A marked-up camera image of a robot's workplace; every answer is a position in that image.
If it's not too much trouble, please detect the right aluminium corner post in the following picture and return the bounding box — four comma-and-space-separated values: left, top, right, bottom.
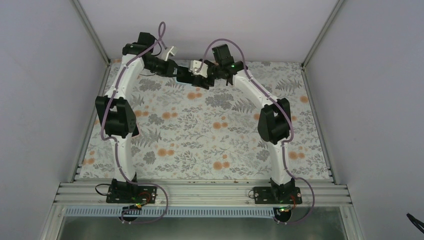
301, 0, 345, 69

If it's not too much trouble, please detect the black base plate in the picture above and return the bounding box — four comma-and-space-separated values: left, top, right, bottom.
105, 179, 157, 205
252, 186, 303, 205

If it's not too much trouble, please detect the phone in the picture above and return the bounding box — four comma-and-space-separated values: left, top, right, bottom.
131, 127, 140, 137
176, 66, 198, 86

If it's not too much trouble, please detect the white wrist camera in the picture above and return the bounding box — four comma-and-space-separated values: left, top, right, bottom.
160, 46, 178, 62
188, 60, 209, 78

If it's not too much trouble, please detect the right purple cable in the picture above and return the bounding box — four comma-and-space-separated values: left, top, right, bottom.
198, 38, 316, 225

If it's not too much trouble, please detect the phone in pink case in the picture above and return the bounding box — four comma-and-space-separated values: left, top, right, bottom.
131, 127, 140, 137

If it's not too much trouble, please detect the aluminium corner post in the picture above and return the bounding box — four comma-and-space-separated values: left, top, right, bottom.
301, 0, 345, 69
70, 0, 111, 66

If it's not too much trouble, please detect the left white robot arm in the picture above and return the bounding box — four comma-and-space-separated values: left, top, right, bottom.
95, 32, 177, 208

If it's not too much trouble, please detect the black object at edge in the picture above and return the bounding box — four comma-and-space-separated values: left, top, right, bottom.
406, 213, 424, 233

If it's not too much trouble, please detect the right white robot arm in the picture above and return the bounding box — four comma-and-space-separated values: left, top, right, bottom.
188, 44, 297, 204

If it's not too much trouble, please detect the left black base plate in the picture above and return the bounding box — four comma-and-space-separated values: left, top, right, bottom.
105, 179, 157, 205

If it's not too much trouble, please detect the floral patterned table mat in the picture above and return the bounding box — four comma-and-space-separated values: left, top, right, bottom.
79, 58, 332, 181

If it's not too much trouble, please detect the aluminium rail frame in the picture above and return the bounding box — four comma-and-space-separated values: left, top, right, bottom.
53, 178, 353, 219

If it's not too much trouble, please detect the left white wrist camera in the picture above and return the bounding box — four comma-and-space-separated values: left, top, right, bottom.
160, 46, 178, 62

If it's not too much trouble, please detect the left aluminium corner post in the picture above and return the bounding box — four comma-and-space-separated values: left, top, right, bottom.
70, 0, 111, 66

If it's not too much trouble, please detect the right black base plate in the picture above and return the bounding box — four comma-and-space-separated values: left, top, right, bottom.
252, 186, 303, 205

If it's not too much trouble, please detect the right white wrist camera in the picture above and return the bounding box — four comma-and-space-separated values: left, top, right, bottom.
188, 60, 209, 78

